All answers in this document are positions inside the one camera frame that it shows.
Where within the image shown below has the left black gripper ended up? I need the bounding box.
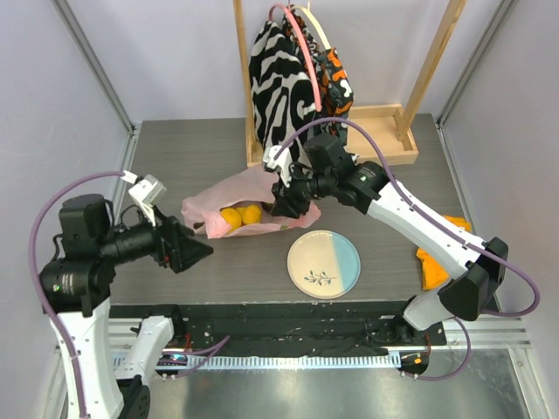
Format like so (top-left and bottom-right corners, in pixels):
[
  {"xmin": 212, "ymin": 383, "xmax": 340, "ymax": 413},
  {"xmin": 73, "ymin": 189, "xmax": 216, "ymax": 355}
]
[{"xmin": 99, "ymin": 196, "xmax": 213, "ymax": 268}]

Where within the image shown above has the pink plastic bag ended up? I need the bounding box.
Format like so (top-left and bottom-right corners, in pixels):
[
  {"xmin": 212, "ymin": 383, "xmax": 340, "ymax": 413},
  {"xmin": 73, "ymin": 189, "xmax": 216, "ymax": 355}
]
[{"xmin": 182, "ymin": 167, "xmax": 321, "ymax": 239}]

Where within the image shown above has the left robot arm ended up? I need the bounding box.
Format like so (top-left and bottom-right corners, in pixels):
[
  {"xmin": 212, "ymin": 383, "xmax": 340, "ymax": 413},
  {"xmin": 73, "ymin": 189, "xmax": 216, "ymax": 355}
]
[{"xmin": 38, "ymin": 194, "xmax": 213, "ymax": 418}]

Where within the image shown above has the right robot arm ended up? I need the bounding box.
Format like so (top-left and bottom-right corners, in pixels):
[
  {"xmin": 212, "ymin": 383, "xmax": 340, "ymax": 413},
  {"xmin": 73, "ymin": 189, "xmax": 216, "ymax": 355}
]
[{"xmin": 263, "ymin": 134, "xmax": 508, "ymax": 345}]

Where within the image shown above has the fake orange fruit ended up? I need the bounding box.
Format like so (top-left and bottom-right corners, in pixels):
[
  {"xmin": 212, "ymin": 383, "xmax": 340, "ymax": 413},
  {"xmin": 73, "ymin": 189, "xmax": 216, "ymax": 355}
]
[
  {"xmin": 238, "ymin": 204, "xmax": 262, "ymax": 225},
  {"xmin": 220, "ymin": 208, "xmax": 243, "ymax": 231}
]

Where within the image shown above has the cream and blue plate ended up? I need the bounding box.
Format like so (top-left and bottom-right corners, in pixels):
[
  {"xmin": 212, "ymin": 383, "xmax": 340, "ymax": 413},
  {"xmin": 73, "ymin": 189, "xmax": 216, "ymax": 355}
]
[{"xmin": 286, "ymin": 230, "xmax": 361, "ymax": 299}]

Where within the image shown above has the black white zebra garment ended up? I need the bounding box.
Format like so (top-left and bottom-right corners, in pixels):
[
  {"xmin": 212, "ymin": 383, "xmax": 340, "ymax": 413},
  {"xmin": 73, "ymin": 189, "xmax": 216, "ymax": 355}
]
[{"xmin": 249, "ymin": 21, "xmax": 316, "ymax": 149}]

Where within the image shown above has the wooden clothes rack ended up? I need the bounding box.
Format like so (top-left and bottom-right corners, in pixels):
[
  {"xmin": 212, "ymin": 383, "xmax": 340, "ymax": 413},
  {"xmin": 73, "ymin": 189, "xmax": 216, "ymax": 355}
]
[{"xmin": 233, "ymin": 1, "xmax": 466, "ymax": 167}]

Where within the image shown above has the orange black patterned garment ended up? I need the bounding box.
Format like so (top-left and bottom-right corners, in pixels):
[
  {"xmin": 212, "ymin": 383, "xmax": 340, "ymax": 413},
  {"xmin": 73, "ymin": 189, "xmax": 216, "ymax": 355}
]
[{"xmin": 290, "ymin": 5, "xmax": 354, "ymax": 119}]

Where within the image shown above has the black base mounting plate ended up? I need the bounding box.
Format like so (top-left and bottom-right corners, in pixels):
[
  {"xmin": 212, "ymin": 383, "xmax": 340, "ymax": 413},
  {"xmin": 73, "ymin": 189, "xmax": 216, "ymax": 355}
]
[{"xmin": 108, "ymin": 300, "xmax": 447, "ymax": 354}]

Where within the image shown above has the orange folded cloth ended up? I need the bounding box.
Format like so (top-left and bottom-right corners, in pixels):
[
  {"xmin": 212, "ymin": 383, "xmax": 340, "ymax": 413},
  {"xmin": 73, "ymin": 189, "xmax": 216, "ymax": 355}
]
[{"xmin": 416, "ymin": 216, "xmax": 472, "ymax": 291}]

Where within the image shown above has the cream wooden hanger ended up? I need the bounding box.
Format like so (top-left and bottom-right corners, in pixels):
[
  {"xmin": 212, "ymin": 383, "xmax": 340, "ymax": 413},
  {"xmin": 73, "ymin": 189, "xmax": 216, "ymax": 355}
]
[{"xmin": 291, "ymin": 4, "xmax": 332, "ymax": 50}]

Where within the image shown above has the pink hanger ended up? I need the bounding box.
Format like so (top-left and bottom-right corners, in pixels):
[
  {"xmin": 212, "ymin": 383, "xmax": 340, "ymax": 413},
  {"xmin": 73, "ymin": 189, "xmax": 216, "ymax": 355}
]
[{"xmin": 268, "ymin": 3, "xmax": 322, "ymax": 112}]

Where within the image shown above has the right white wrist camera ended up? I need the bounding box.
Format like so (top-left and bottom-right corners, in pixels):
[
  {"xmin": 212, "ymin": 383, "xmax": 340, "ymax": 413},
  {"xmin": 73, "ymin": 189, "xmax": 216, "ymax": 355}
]
[{"xmin": 262, "ymin": 145, "xmax": 293, "ymax": 187}]

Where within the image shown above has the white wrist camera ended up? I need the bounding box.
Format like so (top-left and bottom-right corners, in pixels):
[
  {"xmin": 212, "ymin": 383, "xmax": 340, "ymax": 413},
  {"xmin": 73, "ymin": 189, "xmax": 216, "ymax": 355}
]
[
  {"xmin": 262, "ymin": 145, "xmax": 293, "ymax": 187},
  {"xmin": 121, "ymin": 170, "xmax": 167, "ymax": 227}
]

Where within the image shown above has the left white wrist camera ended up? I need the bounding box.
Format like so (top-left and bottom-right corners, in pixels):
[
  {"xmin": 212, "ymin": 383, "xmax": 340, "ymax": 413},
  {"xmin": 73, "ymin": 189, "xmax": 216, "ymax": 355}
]
[{"xmin": 121, "ymin": 170, "xmax": 167, "ymax": 227}]

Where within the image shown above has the white slotted cable duct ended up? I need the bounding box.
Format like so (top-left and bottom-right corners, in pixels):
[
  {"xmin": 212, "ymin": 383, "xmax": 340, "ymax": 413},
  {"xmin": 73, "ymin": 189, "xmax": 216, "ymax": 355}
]
[{"xmin": 113, "ymin": 353, "xmax": 402, "ymax": 371}]

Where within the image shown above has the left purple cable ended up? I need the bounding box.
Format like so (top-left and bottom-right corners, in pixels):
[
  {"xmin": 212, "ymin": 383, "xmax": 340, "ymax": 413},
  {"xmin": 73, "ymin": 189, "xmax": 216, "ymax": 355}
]
[{"xmin": 28, "ymin": 170, "xmax": 132, "ymax": 419}]

